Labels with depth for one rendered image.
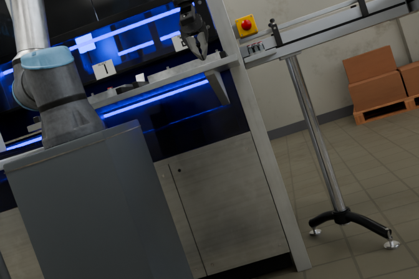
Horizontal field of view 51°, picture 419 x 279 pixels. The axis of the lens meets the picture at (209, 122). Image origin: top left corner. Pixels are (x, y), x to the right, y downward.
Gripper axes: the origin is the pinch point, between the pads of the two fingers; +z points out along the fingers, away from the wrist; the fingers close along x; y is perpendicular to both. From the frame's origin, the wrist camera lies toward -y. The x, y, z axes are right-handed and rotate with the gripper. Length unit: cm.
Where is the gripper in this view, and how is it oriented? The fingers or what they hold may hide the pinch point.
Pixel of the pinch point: (202, 56)
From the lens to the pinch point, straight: 148.5
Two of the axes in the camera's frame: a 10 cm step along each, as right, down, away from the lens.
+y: 0.9, -0.8, 9.9
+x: -9.4, 3.2, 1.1
